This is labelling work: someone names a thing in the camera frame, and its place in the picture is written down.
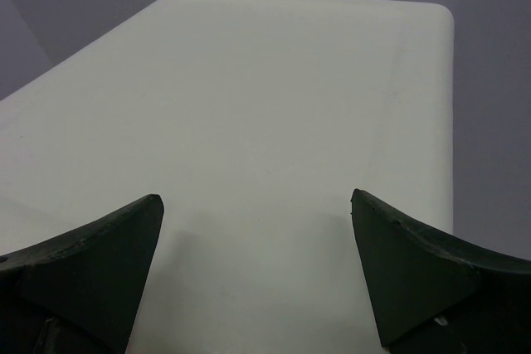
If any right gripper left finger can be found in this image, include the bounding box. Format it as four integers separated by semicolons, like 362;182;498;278
1;194;164;353

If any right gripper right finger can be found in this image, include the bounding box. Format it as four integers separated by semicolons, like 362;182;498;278
351;189;530;353

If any white plastic drawer cabinet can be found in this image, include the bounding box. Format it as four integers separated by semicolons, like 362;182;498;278
1;0;454;353

